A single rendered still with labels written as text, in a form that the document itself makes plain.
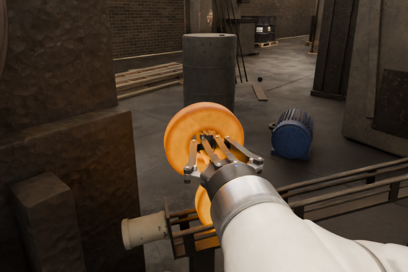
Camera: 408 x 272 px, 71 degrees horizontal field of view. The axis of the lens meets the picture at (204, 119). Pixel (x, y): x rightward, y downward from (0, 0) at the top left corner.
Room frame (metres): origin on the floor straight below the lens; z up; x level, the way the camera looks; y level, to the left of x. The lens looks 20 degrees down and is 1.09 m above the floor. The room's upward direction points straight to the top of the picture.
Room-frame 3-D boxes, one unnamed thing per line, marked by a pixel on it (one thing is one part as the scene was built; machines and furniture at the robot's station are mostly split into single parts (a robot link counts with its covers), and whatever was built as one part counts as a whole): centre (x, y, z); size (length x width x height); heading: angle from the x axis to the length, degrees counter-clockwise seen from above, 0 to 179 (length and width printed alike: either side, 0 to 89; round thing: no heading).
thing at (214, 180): (0.36, -0.04, 0.86); 0.09 x 0.08 x 0.07; 13
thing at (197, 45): (3.17, -0.06, 0.45); 0.59 x 0.59 x 0.89
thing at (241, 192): (0.29, -0.05, 0.86); 0.09 x 0.06 x 0.09; 103
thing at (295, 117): (2.22, -0.75, 0.17); 0.57 x 0.31 x 0.34; 158
